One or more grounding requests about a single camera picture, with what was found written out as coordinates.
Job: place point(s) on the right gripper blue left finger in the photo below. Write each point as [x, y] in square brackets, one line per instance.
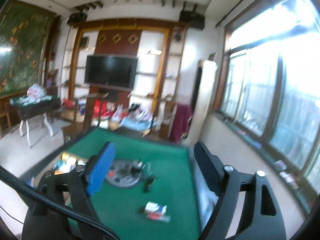
[98, 166]

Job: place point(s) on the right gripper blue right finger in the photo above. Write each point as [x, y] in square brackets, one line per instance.
[210, 166]

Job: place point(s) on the white blue medicine box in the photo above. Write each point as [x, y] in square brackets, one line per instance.
[152, 207]

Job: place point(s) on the clear pack red disc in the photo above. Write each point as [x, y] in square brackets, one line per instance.
[158, 217]

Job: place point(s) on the round grey table console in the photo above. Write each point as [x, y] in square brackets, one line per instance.
[119, 174]

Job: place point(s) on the cardboard tray box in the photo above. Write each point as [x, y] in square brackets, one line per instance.
[65, 162]

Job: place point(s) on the black electric motor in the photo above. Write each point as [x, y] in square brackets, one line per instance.
[140, 169]

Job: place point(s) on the wooden chair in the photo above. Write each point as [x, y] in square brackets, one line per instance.
[80, 112]

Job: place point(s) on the maroon cloth on rack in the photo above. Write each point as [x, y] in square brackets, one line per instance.
[180, 126]

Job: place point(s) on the black folding side table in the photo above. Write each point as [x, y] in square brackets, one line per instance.
[28, 108]

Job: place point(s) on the white standing air conditioner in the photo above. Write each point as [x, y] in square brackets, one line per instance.
[204, 95]

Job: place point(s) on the white red plastic bag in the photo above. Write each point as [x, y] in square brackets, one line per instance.
[36, 91]

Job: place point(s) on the wall television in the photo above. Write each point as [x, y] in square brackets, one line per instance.
[111, 70]

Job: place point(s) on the green floral wall painting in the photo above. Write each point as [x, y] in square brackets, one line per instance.
[24, 32]

